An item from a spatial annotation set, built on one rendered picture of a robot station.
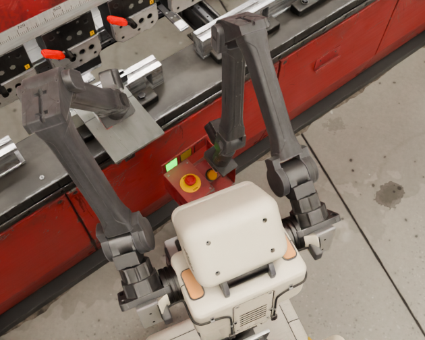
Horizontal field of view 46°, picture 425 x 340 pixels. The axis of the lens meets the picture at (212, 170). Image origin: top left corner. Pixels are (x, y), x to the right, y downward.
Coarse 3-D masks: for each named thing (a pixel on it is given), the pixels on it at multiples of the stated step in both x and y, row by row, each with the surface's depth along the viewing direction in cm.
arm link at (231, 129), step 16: (224, 32) 118; (224, 48) 121; (224, 64) 128; (240, 64) 126; (224, 80) 132; (240, 80) 130; (224, 96) 136; (240, 96) 134; (224, 112) 140; (240, 112) 138; (224, 128) 143; (240, 128) 143; (224, 144) 146; (240, 144) 148
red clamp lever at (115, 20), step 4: (108, 16) 136; (112, 16) 136; (116, 16) 138; (108, 20) 136; (112, 20) 136; (116, 20) 137; (120, 20) 138; (124, 20) 139; (128, 20) 142; (132, 20) 142; (116, 24) 138; (120, 24) 139; (124, 24) 140; (128, 24) 141; (132, 24) 142; (136, 24) 142
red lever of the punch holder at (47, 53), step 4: (44, 52) 130; (48, 52) 130; (52, 52) 131; (56, 52) 132; (60, 52) 134; (68, 52) 136; (44, 56) 130; (48, 56) 130; (52, 56) 131; (56, 56) 132; (60, 56) 133; (64, 56) 134; (68, 56) 136; (72, 56) 136; (72, 60) 136
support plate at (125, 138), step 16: (128, 96) 162; (80, 112) 159; (144, 112) 159; (96, 128) 156; (112, 128) 156; (128, 128) 156; (144, 128) 156; (160, 128) 156; (112, 144) 153; (128, 144) 153; (144, 144) 153
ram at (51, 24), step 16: (0, 0) 115; (16, 0) 117; (32, 0) 120; (48, 0) 123; (64, 0) 126; (96, 0) 133; (0, 16) 118; (16, 16) 121; (32, 16) 124; (64, 16) 130; (0, 32) 121; (32, 32) 127; (0, 48) 124
